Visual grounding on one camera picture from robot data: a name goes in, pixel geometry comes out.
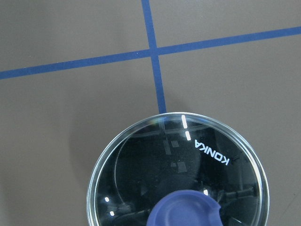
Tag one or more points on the glass pot lid blue knob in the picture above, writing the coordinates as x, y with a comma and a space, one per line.
178, 169

